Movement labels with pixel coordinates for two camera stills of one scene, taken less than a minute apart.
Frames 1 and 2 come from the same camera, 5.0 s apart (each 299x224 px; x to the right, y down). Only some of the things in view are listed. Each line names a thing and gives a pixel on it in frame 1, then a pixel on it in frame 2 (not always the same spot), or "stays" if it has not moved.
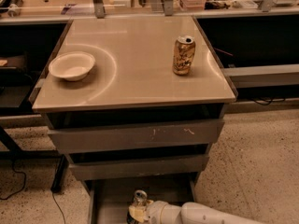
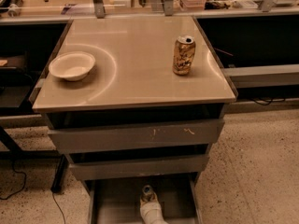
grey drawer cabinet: (135, 103) stays
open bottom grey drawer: (108, 200) stays
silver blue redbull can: (139, 200) → (148, 194)
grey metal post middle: (168, 0) stays
